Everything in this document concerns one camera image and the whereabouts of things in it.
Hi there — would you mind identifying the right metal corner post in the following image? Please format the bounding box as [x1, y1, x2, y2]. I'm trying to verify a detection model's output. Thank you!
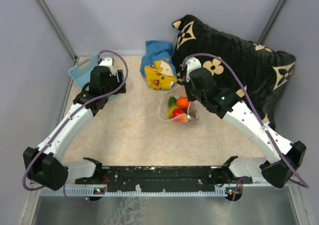
[258, 0, 287, 44]

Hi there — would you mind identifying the yellow green toy citrus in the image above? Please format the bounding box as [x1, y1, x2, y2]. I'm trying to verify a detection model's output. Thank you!
[168, 106, 177, 119]

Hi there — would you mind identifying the aluminium frame rail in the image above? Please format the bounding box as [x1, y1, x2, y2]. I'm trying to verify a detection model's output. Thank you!
[29, 166, 302, 198]

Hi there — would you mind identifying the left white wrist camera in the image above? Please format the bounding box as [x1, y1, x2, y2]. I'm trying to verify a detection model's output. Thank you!
[98, 57, 117, 76]

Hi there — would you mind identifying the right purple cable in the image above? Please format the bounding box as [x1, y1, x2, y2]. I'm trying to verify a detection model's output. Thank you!
[180, 53, 309, 202]

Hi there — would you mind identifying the orange toy fruit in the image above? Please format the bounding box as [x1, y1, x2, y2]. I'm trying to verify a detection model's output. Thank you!
[176, 97, 189, 110]

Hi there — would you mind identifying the metal corner post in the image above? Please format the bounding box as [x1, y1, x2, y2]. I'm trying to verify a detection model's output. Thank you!
[258, 0, 287, 44]
[35, 0, 77, 61]

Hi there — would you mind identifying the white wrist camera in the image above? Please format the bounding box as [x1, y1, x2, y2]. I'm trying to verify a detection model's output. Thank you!
[180, 57, 202, 82]
[98, 57, 117, 76]

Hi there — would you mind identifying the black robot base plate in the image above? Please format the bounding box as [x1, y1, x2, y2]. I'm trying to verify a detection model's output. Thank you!
[75, 166, 239, 193]

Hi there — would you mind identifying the clear dotted zip top bag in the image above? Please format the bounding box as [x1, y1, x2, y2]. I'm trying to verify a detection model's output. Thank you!
[158, 86, 199, 124]

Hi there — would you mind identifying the blue plastic basket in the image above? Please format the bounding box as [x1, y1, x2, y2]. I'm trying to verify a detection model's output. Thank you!
[68, 54, 120, 102]

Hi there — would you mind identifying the blue yellow pikachu cloth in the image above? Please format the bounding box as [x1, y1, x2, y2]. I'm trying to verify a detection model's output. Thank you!
[140, 40, 177, 90]

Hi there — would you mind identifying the purple cable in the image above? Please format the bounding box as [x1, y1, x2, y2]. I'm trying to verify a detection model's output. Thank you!
[22, 50, 129, 204]
[180, 53, 309, 202]

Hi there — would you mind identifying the dark maroon toy plum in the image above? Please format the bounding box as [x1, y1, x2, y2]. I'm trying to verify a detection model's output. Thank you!
[188, 110, 198, 120]

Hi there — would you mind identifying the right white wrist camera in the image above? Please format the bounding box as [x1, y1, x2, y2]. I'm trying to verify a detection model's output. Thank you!
[180, 57, 202, 82]

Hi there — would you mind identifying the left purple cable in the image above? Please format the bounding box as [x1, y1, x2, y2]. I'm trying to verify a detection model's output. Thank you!
[22, 50, 129, 204]

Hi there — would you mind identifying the left metal corner post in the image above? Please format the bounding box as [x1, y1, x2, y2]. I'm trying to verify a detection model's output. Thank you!
[35, 0, 77, 61]

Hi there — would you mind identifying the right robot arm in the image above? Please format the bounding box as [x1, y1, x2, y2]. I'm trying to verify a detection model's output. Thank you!
[185, 67, 307, 188]

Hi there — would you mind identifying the black floral pillow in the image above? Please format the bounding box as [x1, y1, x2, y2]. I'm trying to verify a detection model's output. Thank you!
[172, 14, 296, 129]

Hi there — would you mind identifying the green orange toy mango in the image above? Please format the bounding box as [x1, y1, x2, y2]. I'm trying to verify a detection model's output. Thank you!
[168, 96, 177, 108]

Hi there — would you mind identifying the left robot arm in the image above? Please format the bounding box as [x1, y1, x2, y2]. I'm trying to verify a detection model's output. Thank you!
[22, 65, 128, 191]

